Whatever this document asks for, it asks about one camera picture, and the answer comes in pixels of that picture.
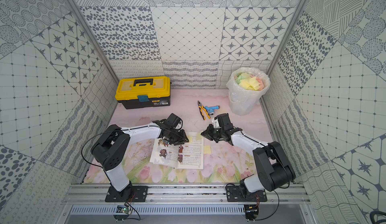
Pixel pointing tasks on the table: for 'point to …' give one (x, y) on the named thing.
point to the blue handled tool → (211, 109)
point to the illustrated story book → (188, 155)
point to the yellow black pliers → (202, 114)
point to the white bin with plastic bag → (242, 101)
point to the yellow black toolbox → (143, 92)
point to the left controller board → (122, 209)
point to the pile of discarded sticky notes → (250, 82)
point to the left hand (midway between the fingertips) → (188, 138)
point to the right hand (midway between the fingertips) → (202, 134)
